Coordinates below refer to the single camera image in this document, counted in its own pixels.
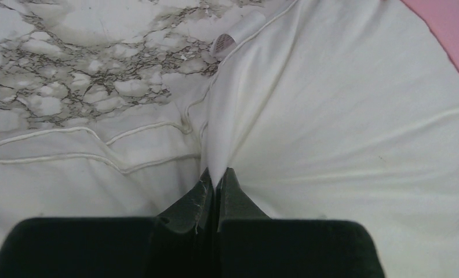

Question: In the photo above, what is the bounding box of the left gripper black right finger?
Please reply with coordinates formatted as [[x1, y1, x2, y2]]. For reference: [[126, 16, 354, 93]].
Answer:
[[214, 168, 385, 277]]

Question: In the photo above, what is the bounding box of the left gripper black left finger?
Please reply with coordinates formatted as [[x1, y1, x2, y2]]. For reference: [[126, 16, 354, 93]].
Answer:
[[0, 171, 214, 277]]

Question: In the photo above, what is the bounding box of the white pillow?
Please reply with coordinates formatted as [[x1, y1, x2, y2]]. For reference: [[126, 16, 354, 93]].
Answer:
[[0, 1, 459, 277]]

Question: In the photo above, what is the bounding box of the pink floral pillowcase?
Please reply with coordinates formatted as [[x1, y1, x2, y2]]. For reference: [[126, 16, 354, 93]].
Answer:
[[400, 0, 459, 112]]

